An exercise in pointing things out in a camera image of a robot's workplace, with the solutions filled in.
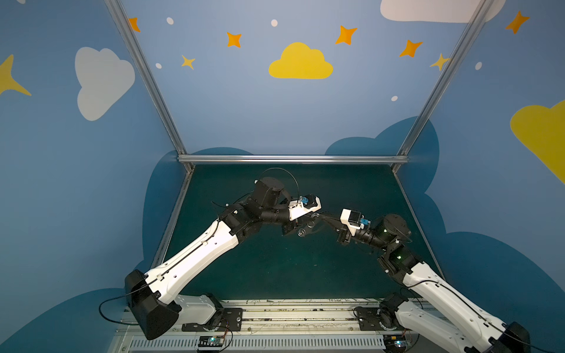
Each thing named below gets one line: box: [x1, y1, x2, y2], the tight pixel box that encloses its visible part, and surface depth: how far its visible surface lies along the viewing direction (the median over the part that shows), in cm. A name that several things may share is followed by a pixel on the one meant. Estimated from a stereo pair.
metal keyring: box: [297, 220, 316, 238], surface depth 72 cm
